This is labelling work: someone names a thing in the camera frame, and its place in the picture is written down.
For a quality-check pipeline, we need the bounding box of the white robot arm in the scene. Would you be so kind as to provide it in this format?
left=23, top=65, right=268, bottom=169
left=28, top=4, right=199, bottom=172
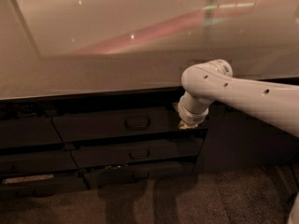
left=178, top=60, right=299, bottom=137

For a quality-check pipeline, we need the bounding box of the dark left top drawer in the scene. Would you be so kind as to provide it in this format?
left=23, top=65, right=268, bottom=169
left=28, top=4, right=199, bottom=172
left=0, top=118, right=61, bottom=148

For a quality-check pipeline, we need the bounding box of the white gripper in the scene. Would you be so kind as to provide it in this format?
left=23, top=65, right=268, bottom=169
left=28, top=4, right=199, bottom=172
left=178, top=100, right=208, bottom=130

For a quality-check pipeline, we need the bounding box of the dark left bottom drawer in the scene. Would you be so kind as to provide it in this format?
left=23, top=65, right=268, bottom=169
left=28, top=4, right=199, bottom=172
left=0, top=173, right=87, bottom=200

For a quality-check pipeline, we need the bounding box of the dark left middle drawer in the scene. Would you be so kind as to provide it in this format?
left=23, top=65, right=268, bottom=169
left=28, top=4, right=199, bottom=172
left=0, top=151, right=77, bottom=173

